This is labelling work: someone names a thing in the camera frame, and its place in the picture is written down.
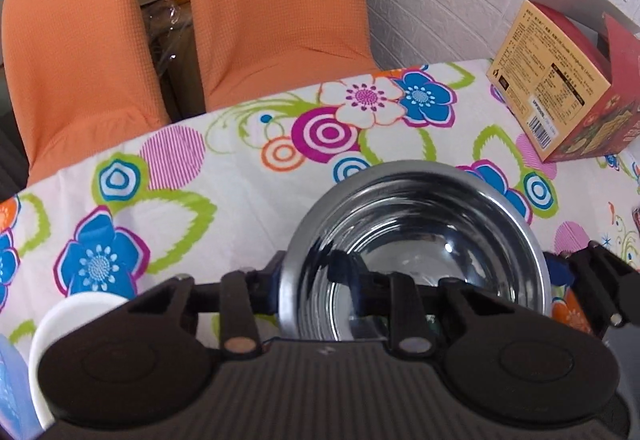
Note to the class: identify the right orange chair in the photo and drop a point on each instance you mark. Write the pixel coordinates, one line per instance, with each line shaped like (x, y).
(249, 49)

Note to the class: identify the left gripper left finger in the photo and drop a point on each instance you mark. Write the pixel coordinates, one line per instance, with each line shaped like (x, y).
(242, 296)

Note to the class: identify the floral tablecloth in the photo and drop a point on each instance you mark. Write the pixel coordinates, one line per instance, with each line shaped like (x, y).
(226, 189)

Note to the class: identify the translucent blue plastic bowl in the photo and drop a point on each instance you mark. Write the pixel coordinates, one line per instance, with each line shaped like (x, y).
(18, 416)

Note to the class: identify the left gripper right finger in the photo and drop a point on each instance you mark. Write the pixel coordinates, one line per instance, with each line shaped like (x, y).
(393, 296)

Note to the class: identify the stainless steel bowl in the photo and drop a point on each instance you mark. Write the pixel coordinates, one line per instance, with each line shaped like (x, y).
(423, 219)

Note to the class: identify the left orange chair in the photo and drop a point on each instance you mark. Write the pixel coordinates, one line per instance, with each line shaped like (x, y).
(81, 78)

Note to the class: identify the red cracker box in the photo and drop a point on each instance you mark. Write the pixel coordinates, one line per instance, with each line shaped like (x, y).
(569, 72)

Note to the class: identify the orange chair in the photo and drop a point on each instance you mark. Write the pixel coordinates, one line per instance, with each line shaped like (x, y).
(81, 78)
(249, 49)

